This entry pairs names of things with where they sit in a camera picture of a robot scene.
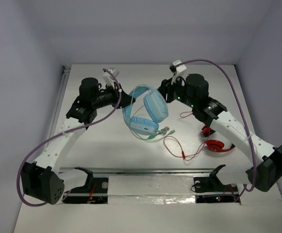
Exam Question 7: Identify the light blue headphones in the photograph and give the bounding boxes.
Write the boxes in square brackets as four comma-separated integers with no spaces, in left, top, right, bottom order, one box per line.
[122,84,168,136]

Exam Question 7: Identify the red headphones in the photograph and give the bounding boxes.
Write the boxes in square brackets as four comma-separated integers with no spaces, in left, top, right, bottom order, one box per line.
[201,125,235,153]

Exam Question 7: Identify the green headphone cable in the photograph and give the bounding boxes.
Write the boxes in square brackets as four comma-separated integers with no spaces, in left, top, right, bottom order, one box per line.
[124,83,176,144]

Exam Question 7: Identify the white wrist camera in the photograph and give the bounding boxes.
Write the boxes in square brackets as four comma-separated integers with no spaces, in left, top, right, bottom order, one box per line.
[169,60,187,85]
[102,67,119,88]

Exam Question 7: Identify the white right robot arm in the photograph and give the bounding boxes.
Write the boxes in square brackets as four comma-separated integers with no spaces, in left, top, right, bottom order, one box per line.
[158,74,282,192]

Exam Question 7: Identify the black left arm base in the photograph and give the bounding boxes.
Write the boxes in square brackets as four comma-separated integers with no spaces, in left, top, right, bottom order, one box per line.
[62,172,109,204]

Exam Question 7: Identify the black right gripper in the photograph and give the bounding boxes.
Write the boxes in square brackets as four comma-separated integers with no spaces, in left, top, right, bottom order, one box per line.
[152,73,197,108]

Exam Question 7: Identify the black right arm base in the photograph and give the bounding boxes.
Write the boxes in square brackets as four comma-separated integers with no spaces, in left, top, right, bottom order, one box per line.
[190,165,240,203]

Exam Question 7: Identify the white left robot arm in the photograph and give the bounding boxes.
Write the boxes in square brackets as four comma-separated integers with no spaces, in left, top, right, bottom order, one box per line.
[17,78,135,205]

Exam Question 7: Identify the red headphone cable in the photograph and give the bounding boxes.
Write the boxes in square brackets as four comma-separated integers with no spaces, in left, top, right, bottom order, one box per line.
[163,110,212,165]

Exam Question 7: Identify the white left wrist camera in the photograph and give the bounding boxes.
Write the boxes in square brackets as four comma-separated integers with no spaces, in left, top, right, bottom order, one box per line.
[102,67,119,88]

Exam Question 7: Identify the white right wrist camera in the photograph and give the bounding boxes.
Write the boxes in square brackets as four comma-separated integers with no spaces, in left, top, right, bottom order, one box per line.
[169,60,187,85]

